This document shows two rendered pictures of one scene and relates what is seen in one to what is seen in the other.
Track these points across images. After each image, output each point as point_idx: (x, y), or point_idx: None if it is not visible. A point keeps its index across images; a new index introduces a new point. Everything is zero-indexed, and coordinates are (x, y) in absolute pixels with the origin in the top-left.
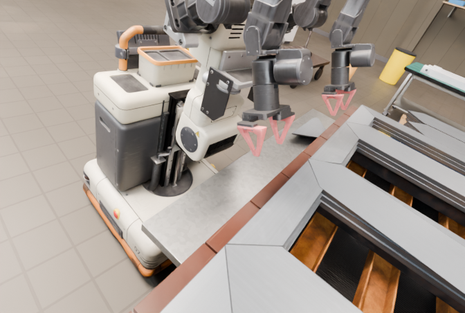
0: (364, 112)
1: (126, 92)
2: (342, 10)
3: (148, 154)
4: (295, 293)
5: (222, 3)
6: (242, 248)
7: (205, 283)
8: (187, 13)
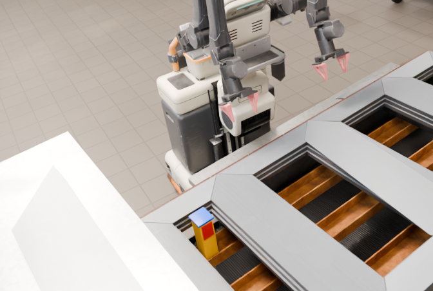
0: (422, 61)
1: (178, 89)
2: None
3: (207, 138)
4: (249, 194)
5: (198, 38)
6: (226, 176)
7: (200, 188)
8: (188, 41)
